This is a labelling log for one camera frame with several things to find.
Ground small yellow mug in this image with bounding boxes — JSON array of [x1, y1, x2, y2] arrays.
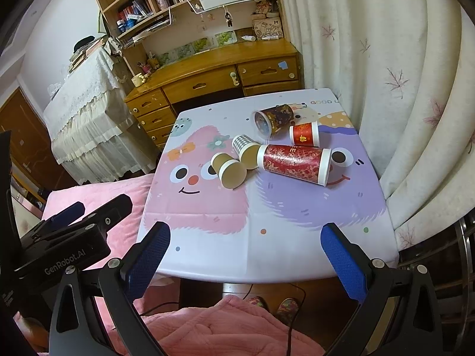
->
[[131, 73, 147, 88]]

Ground small red paper cup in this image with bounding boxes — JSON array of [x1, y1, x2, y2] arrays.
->
[[289, 121, 320, 147]]

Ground brown wooden door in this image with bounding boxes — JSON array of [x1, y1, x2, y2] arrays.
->
[[1, 88, 77, 191]]

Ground wooden desk with drawers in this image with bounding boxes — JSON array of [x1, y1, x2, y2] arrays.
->
[[125, 39, 303, 149]]

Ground wooden bookshelf hutch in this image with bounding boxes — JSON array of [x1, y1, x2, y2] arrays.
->
[[96, 0, 284, 75]]

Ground white lace covered furniture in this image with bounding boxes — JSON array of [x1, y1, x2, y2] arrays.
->
[[43, 48, 159, 184]]

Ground brown paper cup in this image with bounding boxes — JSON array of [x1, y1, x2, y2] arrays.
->
[[211, 152, 247, 190]]

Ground dark patterned paper cup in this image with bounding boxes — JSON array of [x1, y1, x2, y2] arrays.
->
[[254, 104, 294, 138]]

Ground checkered paper cup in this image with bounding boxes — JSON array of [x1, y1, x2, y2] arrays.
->
[[232, 134, 261, 170]]

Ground cartoon monster tablecloth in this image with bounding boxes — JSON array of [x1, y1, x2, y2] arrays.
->
[[138, 88, 398, 284]]

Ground floral slipper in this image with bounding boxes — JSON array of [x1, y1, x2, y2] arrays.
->
[[275, 297, 300, 326]]

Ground pink quilted blanket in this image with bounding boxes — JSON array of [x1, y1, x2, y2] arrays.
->
[[13, 173, 326, 356]]

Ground white floral curtain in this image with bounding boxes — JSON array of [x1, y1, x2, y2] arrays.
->
[[283, 0, 474, 249]]

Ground large red paper cup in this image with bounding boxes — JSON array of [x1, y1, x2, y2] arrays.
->
[[257, 145, 332, 187]]

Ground black cable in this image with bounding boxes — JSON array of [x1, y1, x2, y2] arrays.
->
[[283, 283, 308, 356]]

